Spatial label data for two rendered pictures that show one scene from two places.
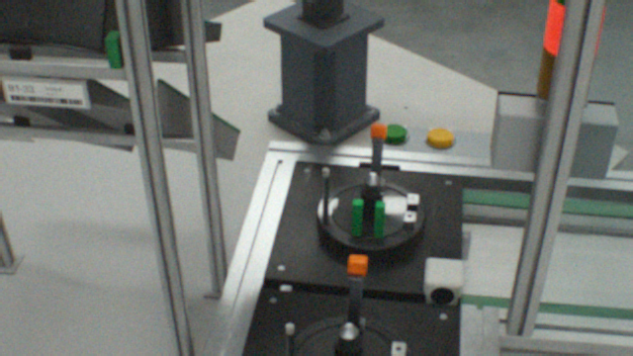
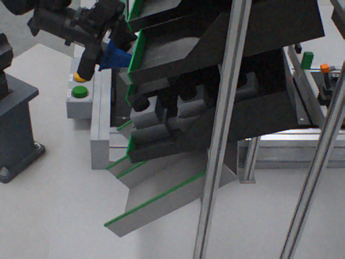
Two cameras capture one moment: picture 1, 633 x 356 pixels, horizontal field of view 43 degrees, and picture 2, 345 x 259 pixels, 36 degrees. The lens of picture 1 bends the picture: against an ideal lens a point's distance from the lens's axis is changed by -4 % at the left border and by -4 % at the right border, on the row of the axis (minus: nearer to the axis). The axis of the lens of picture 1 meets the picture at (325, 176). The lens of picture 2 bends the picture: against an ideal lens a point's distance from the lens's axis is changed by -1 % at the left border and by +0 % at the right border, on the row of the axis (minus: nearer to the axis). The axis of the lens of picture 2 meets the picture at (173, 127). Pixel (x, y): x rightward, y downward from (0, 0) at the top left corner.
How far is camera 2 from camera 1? 1.50 m
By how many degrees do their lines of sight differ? 77
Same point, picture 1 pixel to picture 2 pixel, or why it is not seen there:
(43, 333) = (242, 249)
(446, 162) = (101, 75)
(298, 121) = (23, 158)
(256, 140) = (33, 185)
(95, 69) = not seen: hidden behind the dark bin
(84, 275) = (189, 243)
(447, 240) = not seen: hidden behind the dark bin
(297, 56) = (16, 119)
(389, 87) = not seen: outside the picture
